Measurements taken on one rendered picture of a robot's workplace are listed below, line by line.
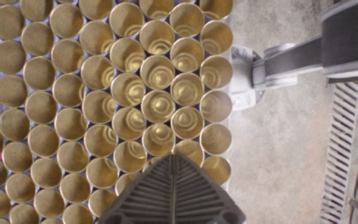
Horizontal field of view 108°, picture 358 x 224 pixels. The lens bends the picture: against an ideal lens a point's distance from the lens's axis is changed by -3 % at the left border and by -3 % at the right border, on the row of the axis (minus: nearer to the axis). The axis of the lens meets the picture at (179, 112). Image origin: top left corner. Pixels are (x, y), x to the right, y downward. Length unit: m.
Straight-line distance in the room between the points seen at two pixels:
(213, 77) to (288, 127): 1.66
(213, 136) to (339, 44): 0.44
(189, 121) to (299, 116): 1.76
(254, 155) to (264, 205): 0.66
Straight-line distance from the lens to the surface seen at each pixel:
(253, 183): 1.98
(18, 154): 0.49
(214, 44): 0.40
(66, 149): 0.40
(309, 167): 2.31
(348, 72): 0.59
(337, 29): 0.61
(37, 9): 0.48
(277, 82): 0.93
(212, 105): 0.37
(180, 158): 0.17
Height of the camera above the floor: 1.46
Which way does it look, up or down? 84 degrees down
